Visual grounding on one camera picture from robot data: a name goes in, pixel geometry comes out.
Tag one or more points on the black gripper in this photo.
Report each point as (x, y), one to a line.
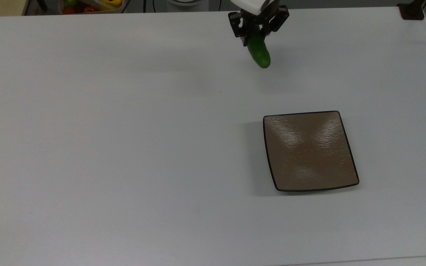
(258, 23)

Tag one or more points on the green cucumber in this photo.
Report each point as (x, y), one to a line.
(260, 53)

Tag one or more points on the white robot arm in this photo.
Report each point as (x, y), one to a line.
(252, 5)

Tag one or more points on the square brown ceramic plate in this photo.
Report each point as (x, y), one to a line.
(309, 151)

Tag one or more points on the yellow toy pepper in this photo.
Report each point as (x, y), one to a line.
(111, 3)

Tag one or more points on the clear plastic food container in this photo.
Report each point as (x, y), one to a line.
(91, 11)

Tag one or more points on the red toy tomato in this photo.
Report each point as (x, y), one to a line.
(68, 10)
(89, 9)

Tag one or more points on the green toy vegetable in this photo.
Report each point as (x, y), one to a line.
(70, 3)

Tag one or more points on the white folding table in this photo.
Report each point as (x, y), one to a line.
(383, 261)

